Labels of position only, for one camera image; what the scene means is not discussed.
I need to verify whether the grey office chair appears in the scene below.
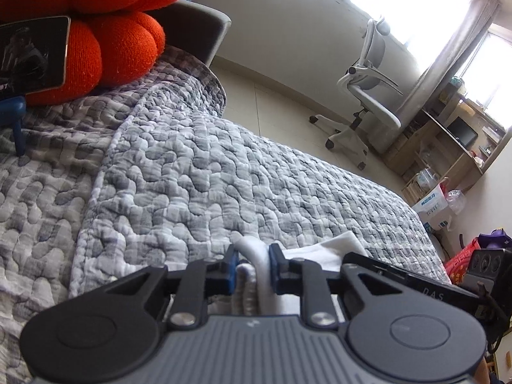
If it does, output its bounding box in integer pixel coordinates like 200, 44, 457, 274
309, 18, 402, 170

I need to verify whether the blue phone stand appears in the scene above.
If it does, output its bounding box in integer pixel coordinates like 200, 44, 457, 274
0, 96, 26, 157

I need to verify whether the purple plush toy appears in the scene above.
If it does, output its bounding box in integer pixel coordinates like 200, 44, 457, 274
477, 228, 512, 249

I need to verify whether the red snack bag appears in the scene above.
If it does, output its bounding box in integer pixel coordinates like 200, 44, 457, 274
444, 237, 481, 285

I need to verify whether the orange flower cushion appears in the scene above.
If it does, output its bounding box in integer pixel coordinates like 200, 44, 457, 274
1, 0, 178, 106

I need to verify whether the smartphone on stand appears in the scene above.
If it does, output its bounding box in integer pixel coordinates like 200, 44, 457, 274
0, 16, 71, 100

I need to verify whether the white garment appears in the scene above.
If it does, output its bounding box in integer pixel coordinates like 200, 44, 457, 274
231, 231, 369, 316

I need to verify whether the wooden desk shelf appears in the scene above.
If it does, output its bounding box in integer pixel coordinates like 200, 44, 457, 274
384, 82, 511, 205

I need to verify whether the white paper shopping bag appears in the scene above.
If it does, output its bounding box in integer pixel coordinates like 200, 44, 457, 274
412, 185, 453, 232

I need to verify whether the grey checked quilt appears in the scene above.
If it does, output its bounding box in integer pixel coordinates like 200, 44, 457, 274
1, 48, 448, 383

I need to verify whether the grey curtain right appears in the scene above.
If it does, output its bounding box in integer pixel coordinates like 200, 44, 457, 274
368, 0, 500, 154

